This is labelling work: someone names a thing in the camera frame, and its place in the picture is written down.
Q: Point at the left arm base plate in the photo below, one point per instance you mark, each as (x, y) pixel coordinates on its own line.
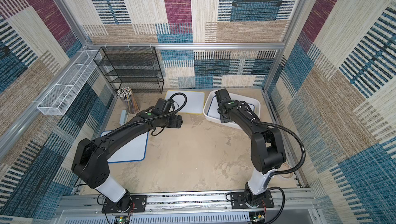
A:
(127, 204)

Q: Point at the blue whiteboard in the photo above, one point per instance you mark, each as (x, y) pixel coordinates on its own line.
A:
(211, 105)
(134, 151)

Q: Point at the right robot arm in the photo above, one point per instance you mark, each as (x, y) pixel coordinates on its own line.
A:
(267, 149)

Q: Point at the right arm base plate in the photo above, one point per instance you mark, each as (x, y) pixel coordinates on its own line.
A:
(245, 200)

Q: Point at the black mesh shelf rack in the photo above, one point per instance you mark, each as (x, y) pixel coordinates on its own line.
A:
(135, 67)

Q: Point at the pencil cup holder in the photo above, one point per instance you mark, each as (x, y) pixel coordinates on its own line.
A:
(128, 98)

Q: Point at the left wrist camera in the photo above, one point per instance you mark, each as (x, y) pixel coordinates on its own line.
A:
(162, 106)

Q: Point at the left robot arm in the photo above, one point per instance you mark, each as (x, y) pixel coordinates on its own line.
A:
(91, 158)

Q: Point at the white wire basket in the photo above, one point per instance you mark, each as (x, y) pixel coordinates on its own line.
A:
(61, 96)

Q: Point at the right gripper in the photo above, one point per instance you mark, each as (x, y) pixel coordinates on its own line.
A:
(221, 110)

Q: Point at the yellow whiteboard back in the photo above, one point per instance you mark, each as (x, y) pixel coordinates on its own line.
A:
(195, 101)

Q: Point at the tape roll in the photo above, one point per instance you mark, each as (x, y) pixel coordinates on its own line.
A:
(286, 166)

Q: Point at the aluminium front rail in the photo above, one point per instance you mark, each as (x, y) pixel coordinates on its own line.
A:
(295, 205)

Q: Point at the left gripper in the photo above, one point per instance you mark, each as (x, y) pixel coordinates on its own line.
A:
(178, 122)

